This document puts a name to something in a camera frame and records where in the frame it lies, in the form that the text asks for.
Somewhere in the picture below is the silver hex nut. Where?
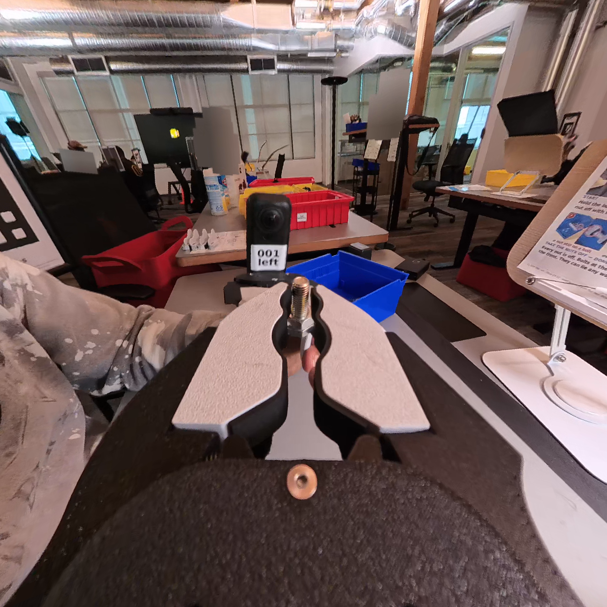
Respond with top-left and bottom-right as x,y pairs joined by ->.
283,318 -> 316,349

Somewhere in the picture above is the white plastic bottle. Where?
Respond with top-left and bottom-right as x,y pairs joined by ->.
201,170 -> 229,218

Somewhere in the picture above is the person's left forearm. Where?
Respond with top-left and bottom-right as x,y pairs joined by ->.
0,254 -> 234,401

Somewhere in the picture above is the row of small white parts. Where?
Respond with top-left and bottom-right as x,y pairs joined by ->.
181,227 -> 222,253

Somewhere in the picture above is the silver hex bolt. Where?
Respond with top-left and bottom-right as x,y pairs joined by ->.
285,275 -> 316,353

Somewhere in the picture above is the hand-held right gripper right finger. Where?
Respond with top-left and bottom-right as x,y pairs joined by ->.
313,285 -> 431,437

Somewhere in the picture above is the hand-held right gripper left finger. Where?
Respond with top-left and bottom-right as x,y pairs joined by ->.
172,284 -> 291,443

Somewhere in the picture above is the framed marker sign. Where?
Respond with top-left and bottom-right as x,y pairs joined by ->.
0,143 -> 63,272

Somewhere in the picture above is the black office chair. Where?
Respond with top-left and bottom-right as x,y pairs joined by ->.
407,142 -> 476,229

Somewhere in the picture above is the person's right hand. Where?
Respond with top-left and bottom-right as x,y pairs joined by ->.
301,346 -> 321,387

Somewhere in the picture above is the blue plastic bin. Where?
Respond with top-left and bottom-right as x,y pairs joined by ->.
285,252 -> 410,324

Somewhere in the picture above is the black computer monitor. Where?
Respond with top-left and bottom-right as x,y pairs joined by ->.
497,90 -> 561,137

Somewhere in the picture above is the red bag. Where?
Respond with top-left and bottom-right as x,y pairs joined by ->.
457,246 -> 528,303

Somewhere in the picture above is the instruction sheet stand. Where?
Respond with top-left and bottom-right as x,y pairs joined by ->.
483,143 -> 607,485

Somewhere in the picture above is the red plastic tub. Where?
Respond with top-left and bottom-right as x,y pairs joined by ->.
80,217 -> 192,310

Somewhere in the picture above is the red plastic bin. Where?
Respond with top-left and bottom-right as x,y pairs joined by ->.
284,189 -> 354,229

